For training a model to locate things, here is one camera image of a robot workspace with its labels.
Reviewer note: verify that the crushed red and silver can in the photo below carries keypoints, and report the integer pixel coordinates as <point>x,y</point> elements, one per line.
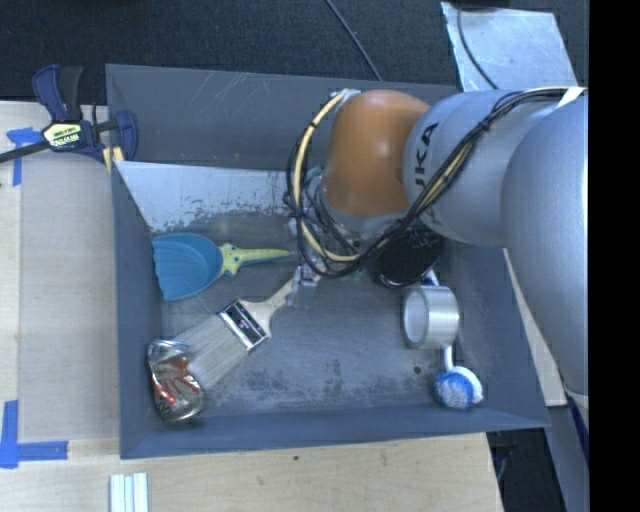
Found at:
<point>172,385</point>

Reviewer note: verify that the grey metal bin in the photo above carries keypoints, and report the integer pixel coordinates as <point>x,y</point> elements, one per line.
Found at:
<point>325,345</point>

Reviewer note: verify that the black round disc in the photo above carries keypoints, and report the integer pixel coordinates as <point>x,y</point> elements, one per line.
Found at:
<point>407,260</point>

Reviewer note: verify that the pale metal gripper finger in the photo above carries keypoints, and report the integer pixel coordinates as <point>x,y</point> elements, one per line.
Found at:
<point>309,272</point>
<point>295,296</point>

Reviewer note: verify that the silver tape roll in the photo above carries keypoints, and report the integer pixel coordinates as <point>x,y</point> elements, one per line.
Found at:
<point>437,315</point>

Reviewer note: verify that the white and blue dish brush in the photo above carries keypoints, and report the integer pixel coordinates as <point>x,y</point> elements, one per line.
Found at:
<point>457,387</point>

